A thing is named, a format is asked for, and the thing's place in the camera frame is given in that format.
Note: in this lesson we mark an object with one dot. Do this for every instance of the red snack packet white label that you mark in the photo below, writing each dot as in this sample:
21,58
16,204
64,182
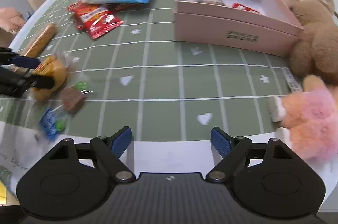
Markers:
105,23

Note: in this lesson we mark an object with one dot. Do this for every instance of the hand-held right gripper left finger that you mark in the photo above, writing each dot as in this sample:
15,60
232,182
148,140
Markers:
122,143

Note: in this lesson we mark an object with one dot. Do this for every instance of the white handwritten paper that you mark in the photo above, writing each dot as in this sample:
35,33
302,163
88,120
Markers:
169,155

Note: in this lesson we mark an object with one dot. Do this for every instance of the pink cloth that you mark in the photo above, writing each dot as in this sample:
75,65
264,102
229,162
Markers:
10,19

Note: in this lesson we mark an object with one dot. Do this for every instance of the brown teddy bear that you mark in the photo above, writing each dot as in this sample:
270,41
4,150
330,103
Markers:
314,36

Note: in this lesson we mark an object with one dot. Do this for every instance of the green wrapped candy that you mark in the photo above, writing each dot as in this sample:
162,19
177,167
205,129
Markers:
82,86

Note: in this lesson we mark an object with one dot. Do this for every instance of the bun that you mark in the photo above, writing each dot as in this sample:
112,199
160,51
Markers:
54,69

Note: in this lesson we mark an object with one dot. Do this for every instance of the brown chocolate snack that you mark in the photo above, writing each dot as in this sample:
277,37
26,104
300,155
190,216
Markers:
73,100

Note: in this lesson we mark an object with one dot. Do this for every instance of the pink cardboard box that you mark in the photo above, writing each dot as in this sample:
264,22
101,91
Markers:
224,28

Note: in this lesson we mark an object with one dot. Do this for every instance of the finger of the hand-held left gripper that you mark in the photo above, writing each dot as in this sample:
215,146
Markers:
25,61
39,82

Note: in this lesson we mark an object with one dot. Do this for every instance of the white printed tag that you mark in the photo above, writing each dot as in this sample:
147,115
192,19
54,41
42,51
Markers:
291,80

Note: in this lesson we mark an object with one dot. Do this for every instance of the small red packet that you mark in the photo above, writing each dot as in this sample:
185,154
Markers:
244,8

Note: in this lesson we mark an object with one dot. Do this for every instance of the pink plush toy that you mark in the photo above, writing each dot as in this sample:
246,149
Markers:
311,118

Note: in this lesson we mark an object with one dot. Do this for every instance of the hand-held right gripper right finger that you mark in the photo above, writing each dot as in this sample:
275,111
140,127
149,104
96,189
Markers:
221,143

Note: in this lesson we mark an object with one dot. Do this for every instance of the yellow object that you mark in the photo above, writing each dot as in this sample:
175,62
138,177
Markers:
2,193

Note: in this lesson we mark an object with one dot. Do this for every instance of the green checked tablecloth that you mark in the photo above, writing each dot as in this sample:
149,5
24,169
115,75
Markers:
163,81

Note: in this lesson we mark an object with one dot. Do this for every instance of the blue wrapped lollipop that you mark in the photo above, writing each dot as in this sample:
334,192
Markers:
50,123

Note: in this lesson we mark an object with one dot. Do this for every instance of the brown biscuit roll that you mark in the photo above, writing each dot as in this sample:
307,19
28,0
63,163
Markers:
41,39

